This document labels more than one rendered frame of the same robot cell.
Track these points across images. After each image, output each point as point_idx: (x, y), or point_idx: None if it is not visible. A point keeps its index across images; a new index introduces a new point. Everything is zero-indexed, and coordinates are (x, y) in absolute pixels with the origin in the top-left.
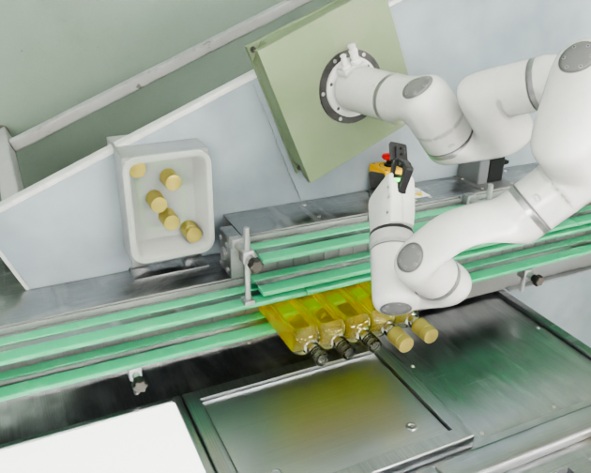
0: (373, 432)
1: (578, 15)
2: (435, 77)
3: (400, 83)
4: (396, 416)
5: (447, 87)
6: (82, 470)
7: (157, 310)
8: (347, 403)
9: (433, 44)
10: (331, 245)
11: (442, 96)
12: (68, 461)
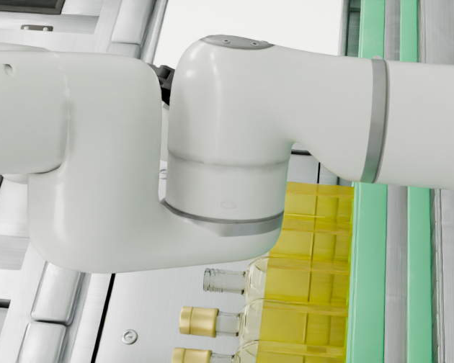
0: (152, 292)
1: None
2: (213, 51)
3: (305, 51)
4: (158, 333)
5: (188, 79)
6: (275, 40)
7: (401, 58)
8: (218, 295)
9: None
10: (362, 224)
11: (176, 68)
12: (294, 34)
